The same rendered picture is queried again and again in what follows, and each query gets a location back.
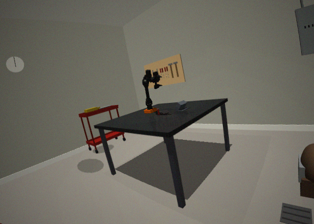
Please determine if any grey sloped panel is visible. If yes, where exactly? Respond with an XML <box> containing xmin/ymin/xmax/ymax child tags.
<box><xmin>174</xmin><ymin>100</ymin><xmax>188</xmax><ymax>111</ymax></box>

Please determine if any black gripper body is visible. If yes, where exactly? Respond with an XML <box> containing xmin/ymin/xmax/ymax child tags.
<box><xmin>149</xmin><ymin>71</ymin><xmax>158</xmax><ymax>89</ymax></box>

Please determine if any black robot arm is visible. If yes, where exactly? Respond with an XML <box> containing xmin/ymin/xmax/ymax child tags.
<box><xmin>142</xmin><ymin>70</ymin><xmax>160</xmax><ymax>110</ymax></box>

